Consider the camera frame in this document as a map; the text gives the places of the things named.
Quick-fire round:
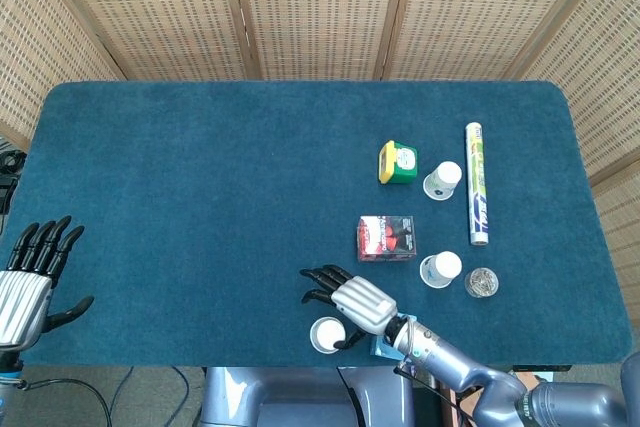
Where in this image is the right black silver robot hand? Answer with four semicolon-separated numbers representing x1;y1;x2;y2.
299;264;400;351

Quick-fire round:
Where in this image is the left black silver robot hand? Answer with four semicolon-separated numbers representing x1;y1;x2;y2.
0;215;95;352

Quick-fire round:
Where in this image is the white cup blue dandelion print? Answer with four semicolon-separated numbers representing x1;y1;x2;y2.
309;316;347;355

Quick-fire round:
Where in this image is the clear red black capsule box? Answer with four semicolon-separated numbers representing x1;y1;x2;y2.
356;215;416;263

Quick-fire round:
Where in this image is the white cup fern leaf print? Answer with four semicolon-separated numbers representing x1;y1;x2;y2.
422;160;464;201

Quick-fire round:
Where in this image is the light blue speaker box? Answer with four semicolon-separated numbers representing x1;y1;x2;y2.
370;313;419;359

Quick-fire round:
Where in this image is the white cup teal orchid print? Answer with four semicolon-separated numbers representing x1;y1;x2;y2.
419;250;463;290

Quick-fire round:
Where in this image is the clear jar of paper clips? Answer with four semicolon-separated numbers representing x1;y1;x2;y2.
464;267;500;299

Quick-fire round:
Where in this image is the brown wooden stand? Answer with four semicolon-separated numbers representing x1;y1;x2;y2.
438;381;461;427

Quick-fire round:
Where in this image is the green yellow plastic box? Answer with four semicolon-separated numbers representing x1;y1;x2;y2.
377;140;419;185

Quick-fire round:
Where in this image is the black equipment on floor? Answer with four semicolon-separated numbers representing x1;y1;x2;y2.
0;149;26;213

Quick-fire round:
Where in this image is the grey robot torso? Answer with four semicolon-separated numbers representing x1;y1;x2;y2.
199;365;416;427

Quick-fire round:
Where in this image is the cling film roll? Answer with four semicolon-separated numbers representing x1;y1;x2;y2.
465;121;489;247

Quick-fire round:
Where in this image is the blue carpet table cover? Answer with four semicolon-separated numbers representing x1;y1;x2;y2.
0;80;634;367

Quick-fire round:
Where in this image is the woven bamboo folding screen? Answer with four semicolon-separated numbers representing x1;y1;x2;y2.
0;0;640;321

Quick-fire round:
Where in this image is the black floor cable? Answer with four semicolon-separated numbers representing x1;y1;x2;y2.
14;379;112;427

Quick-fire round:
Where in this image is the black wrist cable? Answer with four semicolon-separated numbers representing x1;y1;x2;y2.
393;359;476;427

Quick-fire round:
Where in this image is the blue floor cable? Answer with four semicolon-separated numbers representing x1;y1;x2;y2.
107;366;135;418

